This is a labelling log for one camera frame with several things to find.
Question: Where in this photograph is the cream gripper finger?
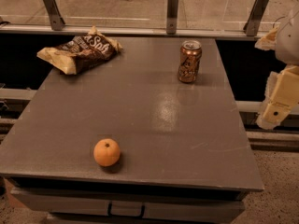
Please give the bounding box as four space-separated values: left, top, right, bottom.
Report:
254 27 278 50
256 64 299 130

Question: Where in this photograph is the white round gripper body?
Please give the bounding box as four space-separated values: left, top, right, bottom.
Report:
275 4 299 65

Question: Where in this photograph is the orange soda can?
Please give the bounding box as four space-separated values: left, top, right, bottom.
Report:
178 40 202 83

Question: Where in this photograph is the orange fruit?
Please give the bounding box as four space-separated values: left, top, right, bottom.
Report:
93 138 121 167

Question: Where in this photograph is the brown chip bag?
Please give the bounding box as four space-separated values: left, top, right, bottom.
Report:
36 26 122 75

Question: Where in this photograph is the right metal rail bracket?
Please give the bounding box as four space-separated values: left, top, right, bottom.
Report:
243 0 269 36

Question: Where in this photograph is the metal rail bracket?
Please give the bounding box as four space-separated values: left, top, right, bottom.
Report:
43 0 65 31
243 0 269 36
166 0 178 35

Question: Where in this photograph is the middle metal rail bracket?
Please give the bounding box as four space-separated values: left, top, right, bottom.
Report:
166 0 178 35

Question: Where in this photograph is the grey drawer with black handle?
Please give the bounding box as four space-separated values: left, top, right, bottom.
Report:
11 188 245 224

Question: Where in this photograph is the left metal rail bracket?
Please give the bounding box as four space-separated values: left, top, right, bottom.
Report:
43 0 65 31

